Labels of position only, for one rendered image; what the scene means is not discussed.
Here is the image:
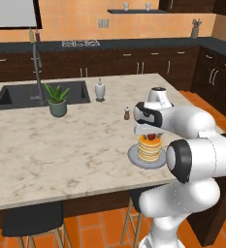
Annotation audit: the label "black seat wooden stool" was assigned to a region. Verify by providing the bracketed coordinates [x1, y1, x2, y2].
[119, 186, 159, 248]
[1, 201, 74, 248]

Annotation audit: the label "dark wood island base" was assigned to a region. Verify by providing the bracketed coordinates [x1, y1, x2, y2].
[0, 173, 226, 248]

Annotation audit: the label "short dark wood cupboard run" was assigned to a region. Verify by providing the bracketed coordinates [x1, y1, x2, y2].
[190, 46, 226, 125]

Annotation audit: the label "white soap dispenser bottle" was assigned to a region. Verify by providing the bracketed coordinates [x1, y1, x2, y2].
[94, 77, 106, 101]

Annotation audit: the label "white window with dark frame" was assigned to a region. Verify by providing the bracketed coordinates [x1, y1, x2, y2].
[0, 0, 43, 31]

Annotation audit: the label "dark wall shelf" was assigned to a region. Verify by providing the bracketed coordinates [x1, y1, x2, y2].
[107, 9, 168, 15]

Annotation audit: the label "grey wall socket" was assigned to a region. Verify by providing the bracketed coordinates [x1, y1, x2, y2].
[97, 18, 110, 29]

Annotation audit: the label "long dark wood cupboard run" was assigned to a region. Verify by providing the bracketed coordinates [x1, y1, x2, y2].
[0, 46, 201, 92]

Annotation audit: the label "yellow green bottle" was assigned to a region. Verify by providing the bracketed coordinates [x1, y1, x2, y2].
[28, 27, 36, 45]

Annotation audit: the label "stack of pancakes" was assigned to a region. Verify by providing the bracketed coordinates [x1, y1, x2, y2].
[137, 135, 164, 163]

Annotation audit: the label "grey round plate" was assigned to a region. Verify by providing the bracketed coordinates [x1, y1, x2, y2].
[127, 143, 168, 170]

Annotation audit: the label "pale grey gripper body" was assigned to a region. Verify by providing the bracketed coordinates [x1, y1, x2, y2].
[133, 123, 167, 137]

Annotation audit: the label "dark kitchen sink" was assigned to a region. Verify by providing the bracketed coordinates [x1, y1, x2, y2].
[0, 79, 91, 111]

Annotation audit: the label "grey tall tap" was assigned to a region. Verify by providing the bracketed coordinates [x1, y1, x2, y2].
[29, 42, 48, 105]

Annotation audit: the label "grey pot with tools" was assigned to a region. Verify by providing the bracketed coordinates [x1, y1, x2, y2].
[190, 18, 203, 40]

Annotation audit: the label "hob with grey grates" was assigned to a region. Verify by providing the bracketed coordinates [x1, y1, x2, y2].
[61, 39, 101, 48]

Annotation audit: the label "green plant in grey pot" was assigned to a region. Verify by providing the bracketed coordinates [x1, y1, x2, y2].
[43, 82, 71, 118]

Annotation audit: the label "dark wood wall cupboards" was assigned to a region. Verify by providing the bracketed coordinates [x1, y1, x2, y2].
[158, 0, 226, 18]

